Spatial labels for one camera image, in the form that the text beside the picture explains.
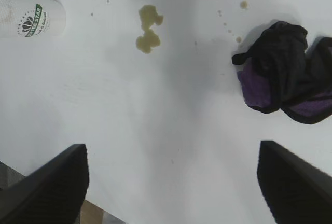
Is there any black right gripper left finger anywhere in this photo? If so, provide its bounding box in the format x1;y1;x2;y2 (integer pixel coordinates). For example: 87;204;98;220
0;143;90;224

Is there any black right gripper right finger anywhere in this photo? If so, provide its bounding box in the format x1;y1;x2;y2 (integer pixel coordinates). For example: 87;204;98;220
256;140;332;224

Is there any black and purple cloth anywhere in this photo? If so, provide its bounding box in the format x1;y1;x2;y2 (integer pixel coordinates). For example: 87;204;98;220
231;21;332;125

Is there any white paper coffee cup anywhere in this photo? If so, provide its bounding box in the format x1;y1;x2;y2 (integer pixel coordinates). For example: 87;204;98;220
0;0;67;40

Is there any brown spilled coffee puddle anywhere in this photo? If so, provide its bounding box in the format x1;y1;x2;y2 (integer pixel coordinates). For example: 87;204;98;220
135;4;164;54

